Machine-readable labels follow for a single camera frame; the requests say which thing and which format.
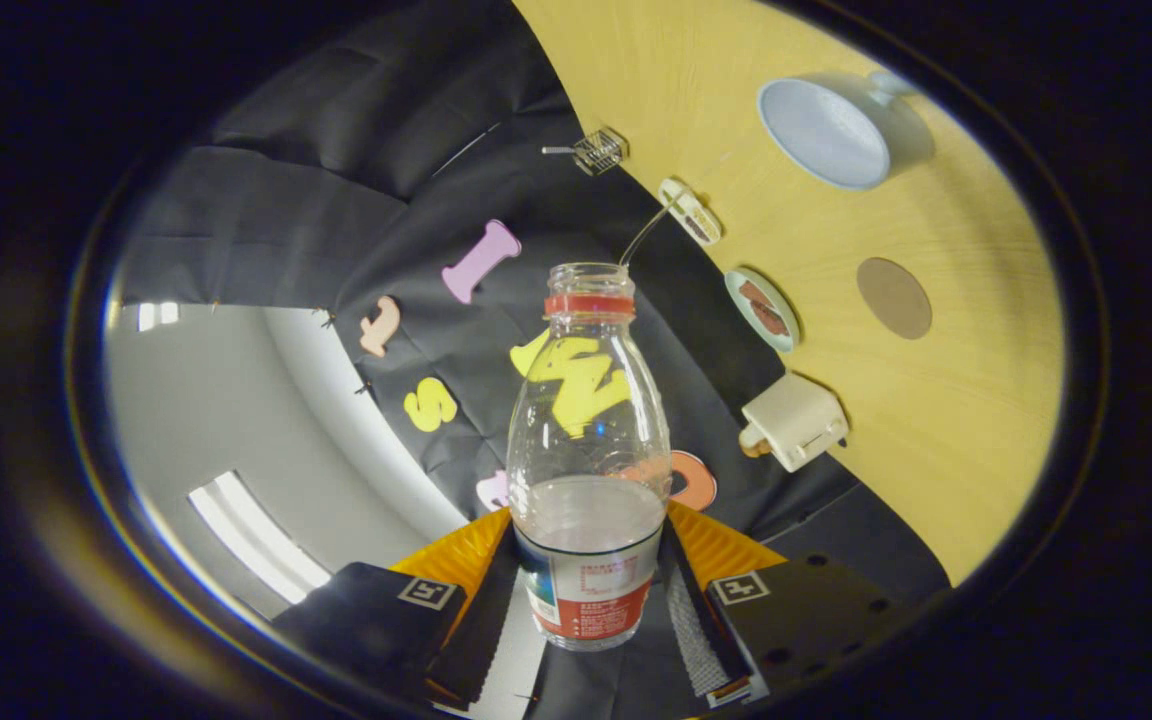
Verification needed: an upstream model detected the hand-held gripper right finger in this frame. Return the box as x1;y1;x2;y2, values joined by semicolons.
658;500;937;709

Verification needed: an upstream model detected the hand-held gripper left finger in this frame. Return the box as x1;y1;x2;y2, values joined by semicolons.
271;507;522;713

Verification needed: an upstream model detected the clear plastic juice bottle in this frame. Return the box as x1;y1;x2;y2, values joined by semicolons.
507;262;673;652

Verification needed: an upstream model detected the round brown coaster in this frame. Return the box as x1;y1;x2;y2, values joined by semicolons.
856;257;933;340

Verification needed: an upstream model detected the white cup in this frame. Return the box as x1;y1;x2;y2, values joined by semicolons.
757;70;935;191

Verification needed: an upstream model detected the white toaster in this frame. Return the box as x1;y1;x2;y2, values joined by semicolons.
739;373;850;473

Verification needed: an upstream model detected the long ceiling light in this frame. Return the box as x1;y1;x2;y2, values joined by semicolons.
186;470;332;606

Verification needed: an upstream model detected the wooden table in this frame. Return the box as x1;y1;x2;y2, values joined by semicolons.
514;0;1065;588

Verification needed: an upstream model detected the pale green plate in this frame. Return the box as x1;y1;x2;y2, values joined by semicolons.
724;267;801;354

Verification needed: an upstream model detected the small white divided dish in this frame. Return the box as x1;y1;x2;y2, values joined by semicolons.
658;178;723;247

